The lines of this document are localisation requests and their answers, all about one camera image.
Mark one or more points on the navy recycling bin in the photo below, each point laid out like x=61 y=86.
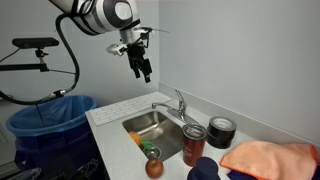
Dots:
x=53 y=153

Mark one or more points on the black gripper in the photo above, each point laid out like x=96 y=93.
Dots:
x=136 y=55

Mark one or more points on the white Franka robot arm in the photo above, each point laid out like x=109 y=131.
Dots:
x=103 y=13

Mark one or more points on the coral red cloth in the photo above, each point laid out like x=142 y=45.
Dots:
x=315 y=153

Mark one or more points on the navy blue bottle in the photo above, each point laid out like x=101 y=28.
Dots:
x=204 y=170

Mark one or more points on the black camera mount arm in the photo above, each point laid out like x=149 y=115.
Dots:
x=23 y=67

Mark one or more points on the black duct tape roll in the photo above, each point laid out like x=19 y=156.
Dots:
x=216 y=142
x=222 y=125

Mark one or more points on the dark red lidded tumbler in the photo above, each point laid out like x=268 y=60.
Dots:
x=194 y=146

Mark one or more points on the blue cloth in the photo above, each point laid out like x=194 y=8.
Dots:
x=240 y=175

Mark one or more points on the black camera bar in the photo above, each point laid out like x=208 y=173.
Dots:
x=35 y=42

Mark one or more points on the white brick tile mat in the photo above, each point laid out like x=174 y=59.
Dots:
x=126 y=106

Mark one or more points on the chrome sink faucet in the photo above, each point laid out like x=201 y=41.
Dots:
x=181 y=113

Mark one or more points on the red apple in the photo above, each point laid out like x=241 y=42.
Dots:
x=154 y=168

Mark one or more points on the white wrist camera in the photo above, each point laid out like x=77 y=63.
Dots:
x=115 y=49

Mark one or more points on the orange cloth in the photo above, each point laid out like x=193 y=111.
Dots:
x=266 y=158

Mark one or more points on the stainless steel sink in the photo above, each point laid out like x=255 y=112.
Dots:
x=160 y=133

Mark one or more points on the blue trash bag liner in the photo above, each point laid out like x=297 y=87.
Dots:
x=46 y=115

